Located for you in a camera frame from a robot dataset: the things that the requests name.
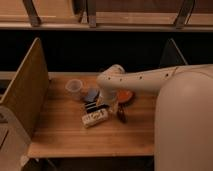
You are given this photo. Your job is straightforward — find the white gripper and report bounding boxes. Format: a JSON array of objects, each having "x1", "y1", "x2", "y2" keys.
[{"x1": 100, "y1": 89, "x2": 119, "y2": 114}]

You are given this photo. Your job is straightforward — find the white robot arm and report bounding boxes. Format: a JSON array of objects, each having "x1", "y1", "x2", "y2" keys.
[{"x1": 97, "y1": 64, "x2": 213, "y2": 171}]

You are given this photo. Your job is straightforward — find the dark red spoon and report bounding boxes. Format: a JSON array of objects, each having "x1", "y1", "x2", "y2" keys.
[{"x1": 117, "y1": 105, "x2": 127, "y2": 123}]

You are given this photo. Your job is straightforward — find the orange red bowl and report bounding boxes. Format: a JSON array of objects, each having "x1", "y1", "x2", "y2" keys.
[{"x1": 117, "y1": 90, "x2": 134, "y2": 104}]

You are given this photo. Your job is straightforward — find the black white striped block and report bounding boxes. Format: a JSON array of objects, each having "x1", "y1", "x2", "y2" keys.
[{"x1": 85, "y1": 102, "x2": 108, "y2": 114}]

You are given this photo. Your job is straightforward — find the clear plastic cup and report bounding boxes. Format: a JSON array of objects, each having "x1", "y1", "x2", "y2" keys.
[{"x1": 65, "y1": 79, "x2": 83, "y2": 101}]

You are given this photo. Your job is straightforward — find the right dark side panel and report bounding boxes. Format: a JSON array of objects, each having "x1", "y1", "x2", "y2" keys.
[{"x1": 159, "y1": 38, "x2": 188, "y2": 68}]

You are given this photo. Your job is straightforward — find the left wooden side panel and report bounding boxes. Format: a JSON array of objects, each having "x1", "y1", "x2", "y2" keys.
[{"x1": 0, "y1": 38, "x2": 49, "y2": 141}]

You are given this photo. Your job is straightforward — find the wooden shelf rail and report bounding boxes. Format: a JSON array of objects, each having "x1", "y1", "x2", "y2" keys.
[{"x1": 0, "y1": 0, "x2": 213, "y2": 32}]

